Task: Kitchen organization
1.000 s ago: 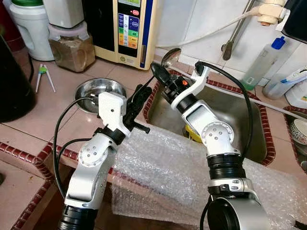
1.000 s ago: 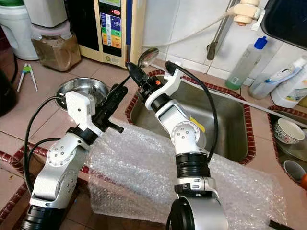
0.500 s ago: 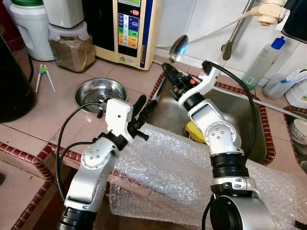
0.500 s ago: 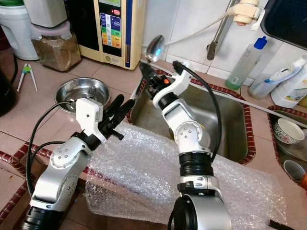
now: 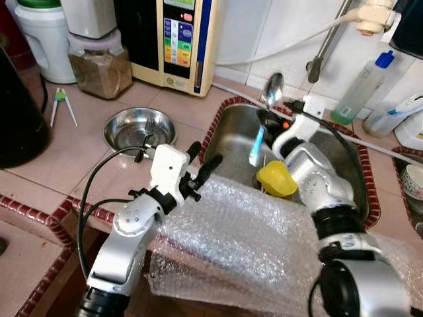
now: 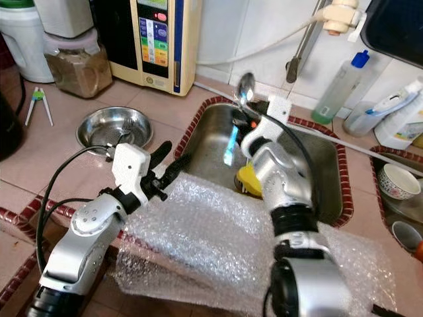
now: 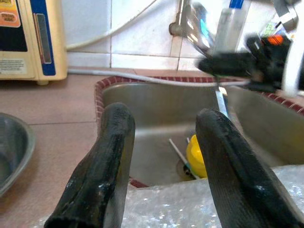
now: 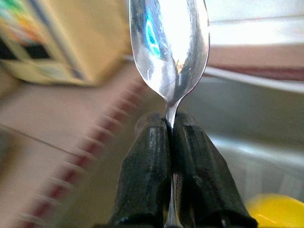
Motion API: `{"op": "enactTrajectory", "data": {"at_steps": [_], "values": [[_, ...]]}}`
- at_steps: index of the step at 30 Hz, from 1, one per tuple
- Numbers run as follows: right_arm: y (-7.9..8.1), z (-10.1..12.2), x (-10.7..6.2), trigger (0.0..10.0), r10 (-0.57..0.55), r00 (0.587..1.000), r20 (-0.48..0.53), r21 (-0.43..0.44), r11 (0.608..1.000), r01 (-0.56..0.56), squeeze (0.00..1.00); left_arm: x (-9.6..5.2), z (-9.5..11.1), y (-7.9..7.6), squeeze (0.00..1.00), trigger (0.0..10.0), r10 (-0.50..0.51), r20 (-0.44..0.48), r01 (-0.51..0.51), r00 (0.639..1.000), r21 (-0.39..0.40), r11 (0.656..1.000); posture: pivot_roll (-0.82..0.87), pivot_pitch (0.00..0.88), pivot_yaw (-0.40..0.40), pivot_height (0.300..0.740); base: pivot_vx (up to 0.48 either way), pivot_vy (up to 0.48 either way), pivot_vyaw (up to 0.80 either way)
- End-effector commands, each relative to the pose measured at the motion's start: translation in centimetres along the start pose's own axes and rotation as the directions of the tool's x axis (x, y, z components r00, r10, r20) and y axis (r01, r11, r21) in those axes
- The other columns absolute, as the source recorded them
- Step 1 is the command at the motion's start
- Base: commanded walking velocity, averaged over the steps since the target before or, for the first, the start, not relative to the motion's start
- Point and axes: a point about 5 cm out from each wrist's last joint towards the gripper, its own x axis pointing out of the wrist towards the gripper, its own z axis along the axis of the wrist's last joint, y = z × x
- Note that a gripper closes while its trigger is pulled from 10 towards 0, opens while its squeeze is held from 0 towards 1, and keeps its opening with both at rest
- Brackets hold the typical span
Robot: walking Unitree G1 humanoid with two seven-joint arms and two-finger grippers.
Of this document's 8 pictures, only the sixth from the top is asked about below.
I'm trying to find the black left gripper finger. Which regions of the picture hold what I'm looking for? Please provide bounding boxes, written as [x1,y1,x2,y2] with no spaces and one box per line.
[148,139,173,170]
[157,153,192,190]

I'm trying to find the steel spoon teal handle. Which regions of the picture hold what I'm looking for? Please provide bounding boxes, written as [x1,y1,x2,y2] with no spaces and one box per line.
[223,71,257,166]

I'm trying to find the yellow plastic bowl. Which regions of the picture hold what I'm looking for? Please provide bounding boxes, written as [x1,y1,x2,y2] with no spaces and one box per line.
[236,163,263,197]

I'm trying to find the steel sink basin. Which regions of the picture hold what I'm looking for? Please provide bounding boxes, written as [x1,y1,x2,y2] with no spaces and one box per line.
[368,145,423,262]
[175,96,356,229]

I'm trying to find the steel bowl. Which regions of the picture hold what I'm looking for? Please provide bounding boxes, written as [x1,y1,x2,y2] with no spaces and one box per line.
[76,106,154,157]

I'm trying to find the clear bubble wrap sheet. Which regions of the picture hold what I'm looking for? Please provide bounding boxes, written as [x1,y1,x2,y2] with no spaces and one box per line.
[114,173,397,314]

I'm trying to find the clear bottle blue cap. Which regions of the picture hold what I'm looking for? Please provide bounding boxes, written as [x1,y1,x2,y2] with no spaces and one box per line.
[311,50,371,125]

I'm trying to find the cream water ionizer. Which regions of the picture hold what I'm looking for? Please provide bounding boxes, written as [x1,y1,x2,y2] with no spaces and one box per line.
[93,0,202,96]

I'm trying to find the clear plastic cup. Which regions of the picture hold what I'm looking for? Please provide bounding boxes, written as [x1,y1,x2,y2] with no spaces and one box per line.
[344,99,397,137]

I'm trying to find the clear jar brown contents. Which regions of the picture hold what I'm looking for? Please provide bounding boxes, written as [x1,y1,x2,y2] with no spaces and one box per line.
[43,30,113,98]

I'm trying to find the white green training chopsticks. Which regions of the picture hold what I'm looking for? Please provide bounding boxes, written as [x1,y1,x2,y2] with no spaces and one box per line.
[25,87,55,127]

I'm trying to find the white blue brush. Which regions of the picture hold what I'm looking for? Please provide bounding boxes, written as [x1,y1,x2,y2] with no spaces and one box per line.
[367,89,420,116]

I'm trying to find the black kettle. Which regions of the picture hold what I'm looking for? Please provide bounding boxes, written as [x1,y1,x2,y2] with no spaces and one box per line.
[0,92,24,159]

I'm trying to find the white detergent bottle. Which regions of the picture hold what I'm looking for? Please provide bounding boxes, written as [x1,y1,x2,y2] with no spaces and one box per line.
[373,79,423,149]

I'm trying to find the white patterned bowl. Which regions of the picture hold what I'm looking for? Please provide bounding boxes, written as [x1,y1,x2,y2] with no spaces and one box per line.
[377,163,420,201]

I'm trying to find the white plastic container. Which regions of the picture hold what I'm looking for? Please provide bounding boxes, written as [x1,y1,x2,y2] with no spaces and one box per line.
[33,0,96,38]

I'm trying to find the white jug green lid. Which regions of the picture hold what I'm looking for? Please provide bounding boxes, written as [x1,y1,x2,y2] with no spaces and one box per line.
[0,0,55,83]

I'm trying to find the black hanging pan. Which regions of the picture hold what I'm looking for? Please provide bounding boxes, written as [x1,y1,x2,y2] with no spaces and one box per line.
[362,0,423,70]

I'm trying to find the dark round plate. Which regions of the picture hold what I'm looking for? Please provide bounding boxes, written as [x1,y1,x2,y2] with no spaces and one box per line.
[380,197,423,229]

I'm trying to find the small grey cup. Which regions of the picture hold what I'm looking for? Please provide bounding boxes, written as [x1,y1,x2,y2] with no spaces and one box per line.
[391,221,423,253]

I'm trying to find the long black strip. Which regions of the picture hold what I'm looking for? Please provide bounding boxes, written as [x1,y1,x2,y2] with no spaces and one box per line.
[373,304,404,317]

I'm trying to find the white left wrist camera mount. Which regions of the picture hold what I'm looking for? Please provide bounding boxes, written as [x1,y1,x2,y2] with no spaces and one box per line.
[111,142,153,205]

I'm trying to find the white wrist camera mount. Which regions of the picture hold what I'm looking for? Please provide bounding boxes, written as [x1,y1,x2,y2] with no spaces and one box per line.
[111,142,153,205]
[240,94,293,156]

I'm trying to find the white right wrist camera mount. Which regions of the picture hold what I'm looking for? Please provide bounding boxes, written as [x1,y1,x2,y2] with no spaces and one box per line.
[240,94,293,156]

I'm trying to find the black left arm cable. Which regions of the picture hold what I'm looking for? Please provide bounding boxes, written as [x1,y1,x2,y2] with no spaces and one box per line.
[35,144,116,271]

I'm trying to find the grey wall pipe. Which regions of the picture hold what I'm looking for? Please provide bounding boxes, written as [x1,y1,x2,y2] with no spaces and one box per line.
[286,0,331,84]

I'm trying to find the cream hose with fitting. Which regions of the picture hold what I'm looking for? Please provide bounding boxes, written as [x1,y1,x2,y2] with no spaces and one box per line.
[195,0,367,65]

